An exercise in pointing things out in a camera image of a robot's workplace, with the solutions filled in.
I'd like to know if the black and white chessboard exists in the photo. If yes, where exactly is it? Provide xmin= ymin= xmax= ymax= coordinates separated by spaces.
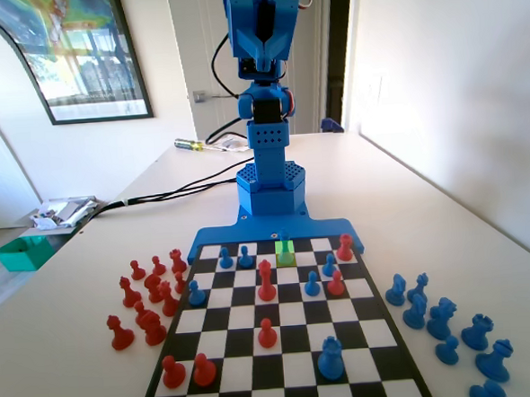
xmin=124 ymin=229 xmax=436 ymax=397

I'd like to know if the thick black camera cable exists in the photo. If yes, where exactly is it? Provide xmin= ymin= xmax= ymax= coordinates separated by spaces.
xmin=209 ymin=31 xmax=242 ymax=100

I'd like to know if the blue chess rook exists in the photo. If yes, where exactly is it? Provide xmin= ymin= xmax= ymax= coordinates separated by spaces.
xmin=459 ymin=313 xmax=497 ymax=353
xmin=315 ymin=335 xmax=346 ymax=383

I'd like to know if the silver door handle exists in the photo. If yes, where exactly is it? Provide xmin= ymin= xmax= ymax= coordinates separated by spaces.
xmin=192 ymin=87 xmax=238 ymax=104

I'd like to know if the red chess rook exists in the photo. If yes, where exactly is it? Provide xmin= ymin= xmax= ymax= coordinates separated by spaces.
xmin=168 ymin=247 xmax=189 ymax=276
xmin=335 ymin=233 xmax=356 ymax=263

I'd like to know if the white door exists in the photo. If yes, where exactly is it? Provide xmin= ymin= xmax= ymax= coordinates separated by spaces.
xmin=166 ymin=0 xmax=334 ymax=145

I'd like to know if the green plastic box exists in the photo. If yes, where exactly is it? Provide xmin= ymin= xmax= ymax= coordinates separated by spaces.
xmin=0 ymin=234 xmax=57 ymax=274

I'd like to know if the thin black cable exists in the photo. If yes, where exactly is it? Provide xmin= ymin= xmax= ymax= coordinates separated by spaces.
xmin=204 ymin=116 xmax=250 ymax=145

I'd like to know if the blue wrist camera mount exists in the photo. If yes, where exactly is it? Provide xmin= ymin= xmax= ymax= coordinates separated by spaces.
xmin=237 ymin=52 xmax=287 ymax=84

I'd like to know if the black table cable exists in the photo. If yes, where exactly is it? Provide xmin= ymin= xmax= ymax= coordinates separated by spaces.
xmin=76 ymin=159 xmax=252 ymax=227
xmin=77 ymin=176 xmax=241 ymax=229

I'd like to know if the red chess queen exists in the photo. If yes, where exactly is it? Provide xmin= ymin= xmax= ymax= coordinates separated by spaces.
xmin=255 ymin=258 xmax=278 ymax=304

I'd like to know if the small blue object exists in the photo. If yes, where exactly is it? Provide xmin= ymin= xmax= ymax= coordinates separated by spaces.
xmin=319 ymin=116 xmax=346 ymax=136

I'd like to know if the pile of papers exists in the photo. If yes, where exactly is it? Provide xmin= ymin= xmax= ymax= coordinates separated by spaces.
xmin=29 ymin=195 xmax=102 ymax=232

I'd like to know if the framed colourful poster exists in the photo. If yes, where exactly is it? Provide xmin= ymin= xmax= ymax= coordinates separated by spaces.
xmin=0 ymin=0 xmax=155 ymax=129

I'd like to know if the yellow black screwdriver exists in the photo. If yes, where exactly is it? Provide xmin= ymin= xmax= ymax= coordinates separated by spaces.
xmin=173 ymin=136 xmax=227 ymax=156

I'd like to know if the white paper booklet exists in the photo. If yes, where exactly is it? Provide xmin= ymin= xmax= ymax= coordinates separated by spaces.
xmin=205 ymin=134 xmax=252 ymax=156

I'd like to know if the blue base plate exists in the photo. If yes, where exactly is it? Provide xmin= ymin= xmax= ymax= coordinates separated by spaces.
xmin=183 ymin=203 xmax=367 ymax=265

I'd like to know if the blue chess knight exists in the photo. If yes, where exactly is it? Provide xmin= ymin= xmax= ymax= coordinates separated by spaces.
xmin=383 ymin=273 xmax=410 ymax=308
xmin=401 ymin=292 xmax=429 ymax=331

